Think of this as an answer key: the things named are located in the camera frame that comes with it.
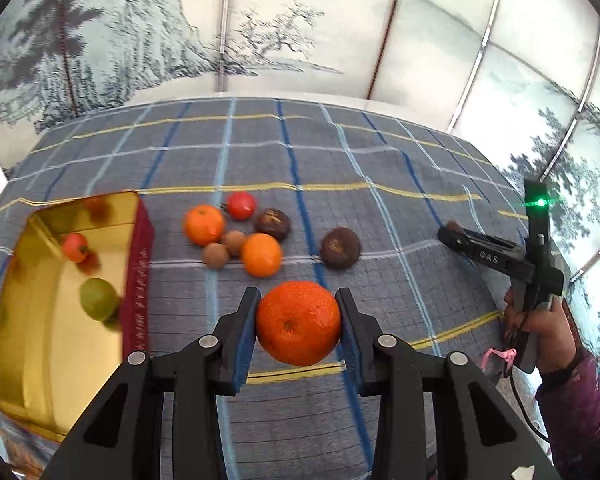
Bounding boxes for dark passion fruit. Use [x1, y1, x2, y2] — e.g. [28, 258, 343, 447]
[253, 208, 291, 242]
[320, 226, 362, 270]

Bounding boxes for small tangerine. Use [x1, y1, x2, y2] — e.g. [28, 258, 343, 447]
[183, 204, 225, 247]
[240, 233, 283, 278]

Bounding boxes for right hand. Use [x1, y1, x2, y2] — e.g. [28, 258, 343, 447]
[504, 288, 577, 374]

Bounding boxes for blue plaid tablecloth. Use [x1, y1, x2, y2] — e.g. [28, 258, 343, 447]
[0, 98, 527, 479]

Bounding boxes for purple sleeve right forearm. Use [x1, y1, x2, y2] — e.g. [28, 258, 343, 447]
[535, 341, 600, 479]

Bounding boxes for green round fruit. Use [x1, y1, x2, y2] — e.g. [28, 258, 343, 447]
[79, 278, 119, 322]

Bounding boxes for pink ribbon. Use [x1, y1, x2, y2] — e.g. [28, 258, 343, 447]
[480, 348, 517, 377]

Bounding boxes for large orange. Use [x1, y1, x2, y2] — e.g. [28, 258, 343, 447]
[256, 281, 341, 366]

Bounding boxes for red tomato in tin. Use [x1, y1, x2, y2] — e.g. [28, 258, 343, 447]
[61, 233, 91, 264]

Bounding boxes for black cable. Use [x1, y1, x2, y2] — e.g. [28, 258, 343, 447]
[504, 309, 552, 443]

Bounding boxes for red tomato on cloth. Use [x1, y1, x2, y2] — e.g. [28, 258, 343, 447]
[223, 191, 258, 221]

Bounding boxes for painted folding screen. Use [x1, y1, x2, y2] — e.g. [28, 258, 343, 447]
[0, 0, 600, 356]

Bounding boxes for brown longan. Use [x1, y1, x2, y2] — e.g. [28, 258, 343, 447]
[222, 230, 247, 258]
[201, 243, 230, 271]

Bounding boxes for dark passion fruit back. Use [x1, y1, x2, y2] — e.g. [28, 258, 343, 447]
[253, 208, 291, 242]

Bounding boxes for gold red toffee tin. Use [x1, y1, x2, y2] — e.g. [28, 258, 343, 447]
[0, 191, 155, 442]

